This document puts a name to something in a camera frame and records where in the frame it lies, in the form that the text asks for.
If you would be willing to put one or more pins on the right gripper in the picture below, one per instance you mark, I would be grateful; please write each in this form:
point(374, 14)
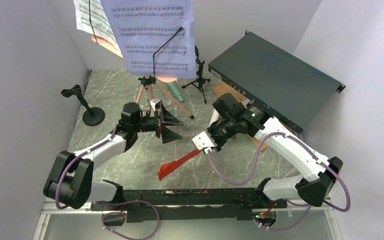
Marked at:
point(219, 144)

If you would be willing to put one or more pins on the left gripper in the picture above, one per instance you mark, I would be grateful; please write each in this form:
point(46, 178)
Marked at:
point(166, 118)

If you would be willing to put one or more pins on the green condenser microphone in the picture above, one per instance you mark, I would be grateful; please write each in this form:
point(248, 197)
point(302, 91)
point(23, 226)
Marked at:
point(175, 91)

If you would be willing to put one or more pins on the red sheet music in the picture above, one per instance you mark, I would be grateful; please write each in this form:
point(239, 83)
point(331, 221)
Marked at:
point(170, 167)

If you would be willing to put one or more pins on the black tripod mic stand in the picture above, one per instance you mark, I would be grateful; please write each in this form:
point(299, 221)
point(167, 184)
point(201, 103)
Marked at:
point(199, 82)

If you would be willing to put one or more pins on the black round-base mic stand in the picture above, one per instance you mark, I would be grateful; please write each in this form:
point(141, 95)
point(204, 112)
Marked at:
point(92, 116)

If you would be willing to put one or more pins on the purple sheet paper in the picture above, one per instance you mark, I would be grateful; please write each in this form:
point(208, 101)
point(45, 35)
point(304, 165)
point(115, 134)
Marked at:
point(155, 37)

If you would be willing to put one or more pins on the white handheld microphone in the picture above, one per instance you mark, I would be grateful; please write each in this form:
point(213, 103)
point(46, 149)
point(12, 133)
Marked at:
point(214, 117)

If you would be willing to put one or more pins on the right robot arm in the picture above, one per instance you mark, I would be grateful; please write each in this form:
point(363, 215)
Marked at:
point(317, 172)

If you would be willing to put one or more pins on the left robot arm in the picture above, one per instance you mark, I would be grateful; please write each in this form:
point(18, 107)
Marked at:
point(70, 181)

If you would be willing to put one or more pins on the wooden board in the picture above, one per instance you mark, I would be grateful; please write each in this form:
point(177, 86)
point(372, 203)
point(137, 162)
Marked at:
point(222, 88)

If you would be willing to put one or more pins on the dark rack audio unit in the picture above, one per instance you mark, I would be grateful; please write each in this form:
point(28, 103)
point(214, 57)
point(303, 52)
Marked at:
point(291, 89)

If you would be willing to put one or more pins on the white sheet music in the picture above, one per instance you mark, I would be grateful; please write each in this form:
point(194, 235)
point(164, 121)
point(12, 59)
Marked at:
point(91, 18)

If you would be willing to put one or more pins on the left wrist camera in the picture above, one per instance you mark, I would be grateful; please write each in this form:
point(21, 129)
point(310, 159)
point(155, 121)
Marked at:
point(155, 106)

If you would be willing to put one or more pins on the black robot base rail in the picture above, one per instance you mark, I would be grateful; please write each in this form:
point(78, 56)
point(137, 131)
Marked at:
point(192, 204)

